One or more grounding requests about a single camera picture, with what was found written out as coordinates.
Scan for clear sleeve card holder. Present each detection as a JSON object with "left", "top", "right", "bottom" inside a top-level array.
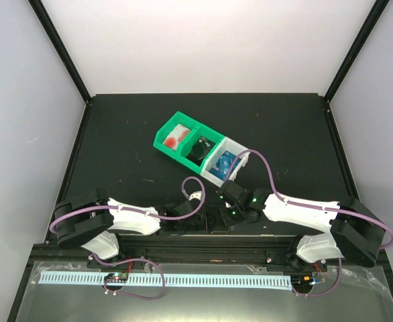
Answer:
[{"left": 206, "top": 205, "right": 230, "bottom": 234}]

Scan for white plastic card bin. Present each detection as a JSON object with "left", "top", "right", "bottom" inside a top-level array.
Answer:
[{"left": 200, "top": 137, "right": 249, "bottom": 187}]

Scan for green double compartment bin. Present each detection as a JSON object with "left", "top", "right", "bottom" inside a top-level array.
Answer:
[{"left": 153, "top": 111, "right": 225, "bottom": 174}]

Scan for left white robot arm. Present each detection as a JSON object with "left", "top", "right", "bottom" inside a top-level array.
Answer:
[{"left": 49, "top": 189, "right": 208, "bottom": 268}]

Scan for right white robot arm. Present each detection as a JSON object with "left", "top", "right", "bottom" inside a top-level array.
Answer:
[{"left": 217, "top": 180, "right": 386, "bottom": 272}]

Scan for blue cards in bin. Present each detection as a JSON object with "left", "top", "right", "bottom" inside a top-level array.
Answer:
[{"left": 209, "top": 151, "right": 241, "bottom": 181}]

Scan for red and white cards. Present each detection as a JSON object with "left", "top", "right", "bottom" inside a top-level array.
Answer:
[{"left": 163, "top": 124, "right": 190, "bottom": 151}]

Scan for right circuit board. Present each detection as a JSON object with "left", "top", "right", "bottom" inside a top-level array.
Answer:
[{"left": 290, "top": 275, "right": 326, "bottom": 286}]

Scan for circuit board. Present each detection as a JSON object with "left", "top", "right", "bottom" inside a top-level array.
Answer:
[
  {"left": 104, "top": 272, "right": 129, "bottom": 284},
  {"left": 290, "top": 275, "right": 326, "bottom": 286}
]

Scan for left circuit board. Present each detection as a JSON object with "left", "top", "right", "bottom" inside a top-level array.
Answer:
[{"left": 104, "top": 272, "right": 129, "bottom": 284}]

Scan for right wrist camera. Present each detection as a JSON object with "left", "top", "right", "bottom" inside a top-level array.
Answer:
[{"left": 216, "top": 180, "right": 249, "bottom": 205}]

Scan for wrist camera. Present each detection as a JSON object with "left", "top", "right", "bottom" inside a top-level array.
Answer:
[
  {"left": 216, "top": 180, "right": 249, "bottom": 205},
  {"left": 188, "top": 191, "right": 205, "bottom": 202}
]

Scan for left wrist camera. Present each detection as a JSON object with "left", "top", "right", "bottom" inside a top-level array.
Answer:
[{"left": 188, "top": 191, "right": 205, "bottom": 202}]

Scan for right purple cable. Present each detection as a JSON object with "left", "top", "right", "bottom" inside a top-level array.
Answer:
[{"left": 228, "top": 149, "right": 393, "bottom": 298}]

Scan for purple cable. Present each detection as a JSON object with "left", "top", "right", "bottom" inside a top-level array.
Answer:
[
  {"left": 48, "top": 176, "right": 166, "bottom": 301},
  {"left": 228, "top": 149, "right": 393, "bottom": 298}
]

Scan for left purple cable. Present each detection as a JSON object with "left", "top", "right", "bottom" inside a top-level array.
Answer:
[{"left": 48, "top": 176, "right": 166, "bottom": 301}]

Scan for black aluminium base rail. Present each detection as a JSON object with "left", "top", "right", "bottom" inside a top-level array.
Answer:
[{"left": 35, "top": 234, "right": 388, "bottom": 269}]

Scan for white slotted cable duct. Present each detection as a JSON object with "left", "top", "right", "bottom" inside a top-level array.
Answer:
[{"left": 38, "top": 271, "right": 292, "bottom": 290}]

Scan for right black frame post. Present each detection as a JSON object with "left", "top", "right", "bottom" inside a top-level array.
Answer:
[{"left": 324, "top": 0, "right": 390, "bottom": 103}]

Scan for black frame post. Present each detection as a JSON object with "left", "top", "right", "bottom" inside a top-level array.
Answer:
[
  {"left": 324, "top": 0, "right": 390, "bottom": 103},
  {"left": 28, "top": 0, "right": 91, "bottom": 103}
]

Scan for left black frame post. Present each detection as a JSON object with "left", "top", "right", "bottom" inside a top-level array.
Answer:
[{"left": 28, "top": 0, "right": 91, "bottom": 103}]

